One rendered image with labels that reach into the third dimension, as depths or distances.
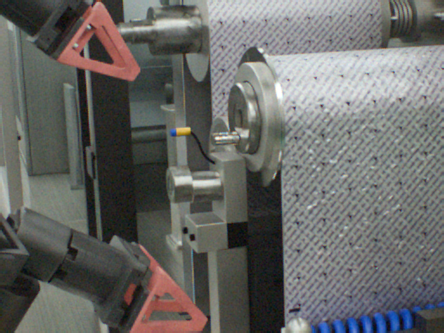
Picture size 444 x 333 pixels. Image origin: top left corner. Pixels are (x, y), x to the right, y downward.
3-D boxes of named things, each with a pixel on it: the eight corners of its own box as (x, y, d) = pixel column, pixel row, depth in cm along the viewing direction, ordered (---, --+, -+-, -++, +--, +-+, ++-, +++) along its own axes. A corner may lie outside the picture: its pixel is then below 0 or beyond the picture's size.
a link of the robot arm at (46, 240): (12, 219, 73) (16, 191, 79) (-23, 279, 75) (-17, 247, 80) (81, 251, 76) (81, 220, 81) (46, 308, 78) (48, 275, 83)
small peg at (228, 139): (209, 140, 89) (211, 130, 88) (234, 138, 90) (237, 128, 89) (212, 149, 88) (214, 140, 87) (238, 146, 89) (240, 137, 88)
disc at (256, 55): (236, 173, 97) (231, 43, 94) (240, 172, 97) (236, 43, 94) (283, 200, 83) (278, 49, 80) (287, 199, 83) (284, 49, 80)
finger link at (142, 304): (194, 364, 80) (107, 329, 76) (175, 336, 86) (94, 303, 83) (227, 301, 79) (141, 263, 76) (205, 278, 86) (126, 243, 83)
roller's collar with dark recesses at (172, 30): (146, 54, 112) (144, 6, 111) (190, 51, 114) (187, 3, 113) (157, 57, 106) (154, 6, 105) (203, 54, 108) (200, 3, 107)
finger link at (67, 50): (120, 107, 79) (38, 47, 76) (107, 99, 86) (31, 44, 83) (162, 48, 80) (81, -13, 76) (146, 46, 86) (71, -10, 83)
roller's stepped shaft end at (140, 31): (103, 45, 109) (101, 21, 108) (148, 42, 111) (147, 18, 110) (107, 47, 106) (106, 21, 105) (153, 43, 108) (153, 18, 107)
